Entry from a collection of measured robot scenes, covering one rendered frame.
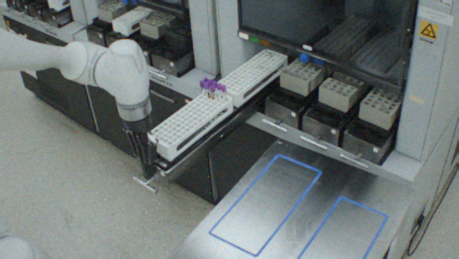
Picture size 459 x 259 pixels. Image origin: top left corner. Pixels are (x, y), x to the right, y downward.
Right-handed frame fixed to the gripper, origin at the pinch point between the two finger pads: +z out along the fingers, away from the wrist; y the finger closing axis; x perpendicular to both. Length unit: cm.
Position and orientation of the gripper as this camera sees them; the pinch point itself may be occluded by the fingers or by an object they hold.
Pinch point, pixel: (147, 168)
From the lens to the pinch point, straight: 148.7
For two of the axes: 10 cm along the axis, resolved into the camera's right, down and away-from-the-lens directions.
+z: 0.5, 7.8, 6.3
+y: -7.7, -3.6, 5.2
